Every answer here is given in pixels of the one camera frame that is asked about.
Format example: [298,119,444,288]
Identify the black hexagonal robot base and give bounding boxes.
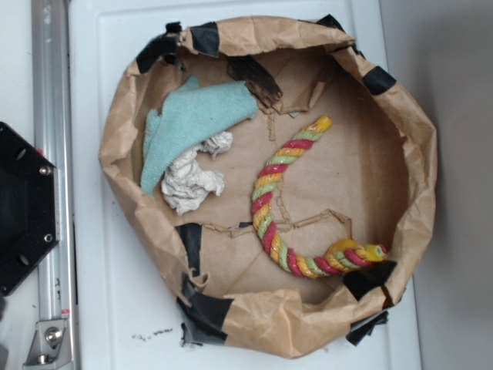
[1,123,57,296]

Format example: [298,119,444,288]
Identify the brown paper bag bin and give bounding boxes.
[99,16,438,358]

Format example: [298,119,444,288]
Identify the crumpled white paper towel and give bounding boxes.
[161,131,233,215]

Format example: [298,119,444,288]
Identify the teal terry cloth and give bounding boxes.
[140,76,258,195]

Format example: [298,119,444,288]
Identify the multicolored twisted rope toy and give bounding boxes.
[251,116,388,279]

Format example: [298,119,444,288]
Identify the aluminium extrusion rail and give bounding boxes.
[31,1,77,320]

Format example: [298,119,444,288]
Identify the metal corner bracket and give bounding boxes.
[22,318,72,369]

